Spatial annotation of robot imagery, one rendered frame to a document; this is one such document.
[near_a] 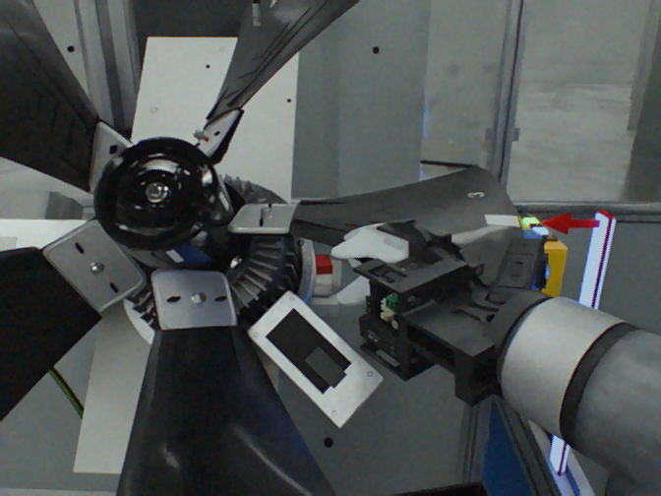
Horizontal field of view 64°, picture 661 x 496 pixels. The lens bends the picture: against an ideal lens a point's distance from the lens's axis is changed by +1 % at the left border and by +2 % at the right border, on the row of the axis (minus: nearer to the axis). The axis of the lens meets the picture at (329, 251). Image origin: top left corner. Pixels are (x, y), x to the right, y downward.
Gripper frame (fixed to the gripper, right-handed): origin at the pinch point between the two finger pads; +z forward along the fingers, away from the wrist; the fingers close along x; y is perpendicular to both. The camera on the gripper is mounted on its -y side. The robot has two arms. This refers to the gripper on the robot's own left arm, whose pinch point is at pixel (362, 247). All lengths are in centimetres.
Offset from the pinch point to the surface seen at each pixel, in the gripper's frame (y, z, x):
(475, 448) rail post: -36, 17, 60
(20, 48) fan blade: 19.4, 34.7, -19.6
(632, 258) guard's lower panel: -96, 22, 41
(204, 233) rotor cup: 11.6, 9.1, -2.4
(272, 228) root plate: 5.4, 7.2, -1.6
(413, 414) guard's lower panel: -51, 52, 85
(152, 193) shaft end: 14.4, 12.8, -6.3
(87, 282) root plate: 21.6, 18.9, 2.9
